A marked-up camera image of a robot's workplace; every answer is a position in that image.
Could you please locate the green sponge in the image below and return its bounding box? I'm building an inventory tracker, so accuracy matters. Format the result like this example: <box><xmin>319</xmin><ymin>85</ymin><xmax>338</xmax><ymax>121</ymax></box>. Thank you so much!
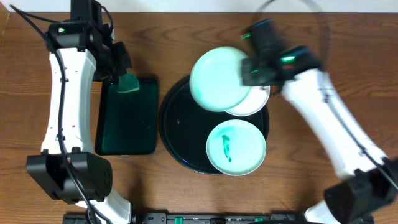
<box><xmin>116</xmin><ymin>73</ymin><xmax>140</xmax><ymax>93</ymax></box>

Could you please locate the white plate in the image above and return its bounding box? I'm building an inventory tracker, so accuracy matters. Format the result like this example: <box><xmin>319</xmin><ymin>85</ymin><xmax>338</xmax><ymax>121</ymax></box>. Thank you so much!
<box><xmin>226</xmin><ymin>86</ymin><xmax>271</xmax><ymax>116</ymax></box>

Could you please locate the mint green plate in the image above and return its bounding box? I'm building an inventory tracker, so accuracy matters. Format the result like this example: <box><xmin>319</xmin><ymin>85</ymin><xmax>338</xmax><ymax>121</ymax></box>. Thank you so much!
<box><xmin>189</xmin><ymin>47</ymin><xmax>249</xmax><ymax>112</ymax></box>
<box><xmin>206</xmin><ymin>119</ymin><xmax>267</xmax><ymax>176</ymax></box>

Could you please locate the mint green plate front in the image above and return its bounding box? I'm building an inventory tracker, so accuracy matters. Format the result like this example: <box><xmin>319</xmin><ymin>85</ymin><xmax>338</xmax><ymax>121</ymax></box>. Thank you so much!
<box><xmin>206</xmin><ymin>119</ymin><xmax>267</xmax><ymax>176</ymax></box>

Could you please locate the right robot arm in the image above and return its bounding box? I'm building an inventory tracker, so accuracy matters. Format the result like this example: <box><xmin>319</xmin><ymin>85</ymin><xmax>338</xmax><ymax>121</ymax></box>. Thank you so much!
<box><xmin>241</xmin><ymin>19</ymin><xmax>397</xmax><ymax>223</ymax></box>

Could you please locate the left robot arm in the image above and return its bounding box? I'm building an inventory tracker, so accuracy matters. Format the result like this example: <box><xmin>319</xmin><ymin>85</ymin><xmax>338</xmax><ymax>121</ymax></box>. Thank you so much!
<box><xmin>26</xmin><ymin>1</ymin><xmax>133</xmax><ymax>223</ymax></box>

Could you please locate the black rectangular tray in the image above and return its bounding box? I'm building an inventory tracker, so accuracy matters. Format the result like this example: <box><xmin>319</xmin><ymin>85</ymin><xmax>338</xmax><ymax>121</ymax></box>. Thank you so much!
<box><xmin>95</xmin><ymin>75</ymin><xmax>159</xmax><ymax>156</ymax></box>

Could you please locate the round black tray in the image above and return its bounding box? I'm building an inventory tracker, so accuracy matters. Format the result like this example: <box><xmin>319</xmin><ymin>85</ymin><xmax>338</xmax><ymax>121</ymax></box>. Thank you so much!
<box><xmin>159</xmin><ymin>76</ymin><xmax>269</xmax><ymax>175</ymax></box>

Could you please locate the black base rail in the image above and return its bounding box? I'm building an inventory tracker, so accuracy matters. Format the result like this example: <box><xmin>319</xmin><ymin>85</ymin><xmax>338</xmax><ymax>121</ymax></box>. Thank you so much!
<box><xmin>62</xmin><ymin>212</ymin><xmax>308</xmax><ymax>224</ymax></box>

